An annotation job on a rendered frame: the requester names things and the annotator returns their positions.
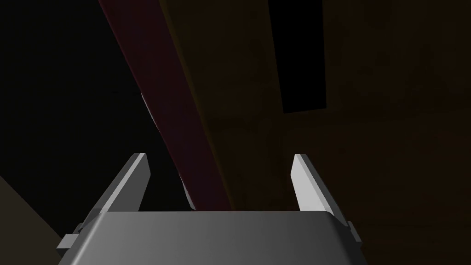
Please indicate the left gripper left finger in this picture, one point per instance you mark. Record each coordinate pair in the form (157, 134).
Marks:
(127, 186)

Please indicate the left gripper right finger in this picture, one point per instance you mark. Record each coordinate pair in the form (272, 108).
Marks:
(311, 189)

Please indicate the dark red door leaf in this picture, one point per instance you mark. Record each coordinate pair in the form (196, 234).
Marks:
(173, 121)

